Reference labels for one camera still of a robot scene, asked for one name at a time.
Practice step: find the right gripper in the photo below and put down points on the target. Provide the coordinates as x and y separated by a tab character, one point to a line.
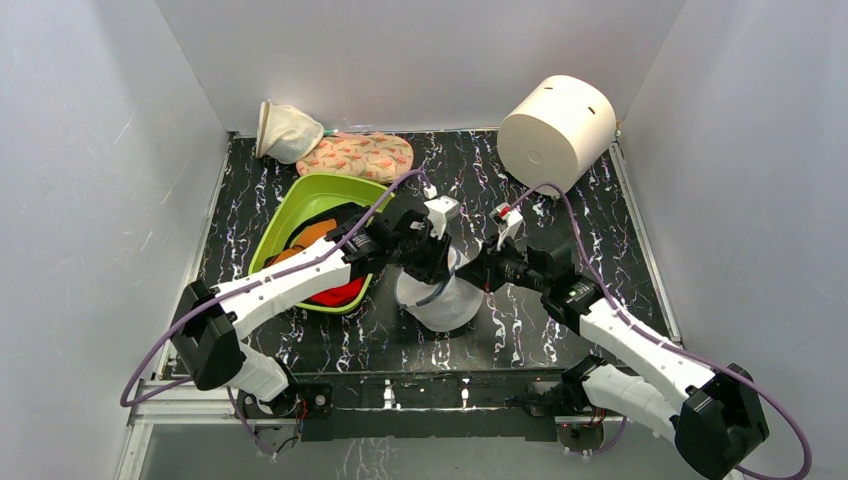
482	269

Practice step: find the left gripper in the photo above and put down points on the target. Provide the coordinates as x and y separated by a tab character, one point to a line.
436	269

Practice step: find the white mesh laundry bag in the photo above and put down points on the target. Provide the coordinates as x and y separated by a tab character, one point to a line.
444	306

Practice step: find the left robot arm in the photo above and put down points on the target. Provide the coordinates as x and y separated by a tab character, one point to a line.
210	329

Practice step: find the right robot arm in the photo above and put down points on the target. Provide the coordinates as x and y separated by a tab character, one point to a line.
713	419

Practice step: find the black bra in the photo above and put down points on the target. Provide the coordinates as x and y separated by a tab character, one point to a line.
340	213

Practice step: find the floral pink laundry bag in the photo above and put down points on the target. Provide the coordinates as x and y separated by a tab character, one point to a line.
377	157

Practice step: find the red bra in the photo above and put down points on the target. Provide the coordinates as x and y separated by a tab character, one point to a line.
338	296

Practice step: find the orange bra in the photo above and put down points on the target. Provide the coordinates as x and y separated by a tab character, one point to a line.
309	235

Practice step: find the beige mesh laundry bag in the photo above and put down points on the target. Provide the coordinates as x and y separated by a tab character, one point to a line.
285	133

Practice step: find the green plastic basin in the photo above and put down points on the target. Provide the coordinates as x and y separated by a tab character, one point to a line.
308	196

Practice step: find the large white cylinder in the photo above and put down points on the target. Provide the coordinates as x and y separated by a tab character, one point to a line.
556	133

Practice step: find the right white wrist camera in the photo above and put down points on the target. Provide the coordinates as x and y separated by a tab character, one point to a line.
508	219

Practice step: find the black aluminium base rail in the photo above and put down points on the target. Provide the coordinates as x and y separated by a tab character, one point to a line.
536	405

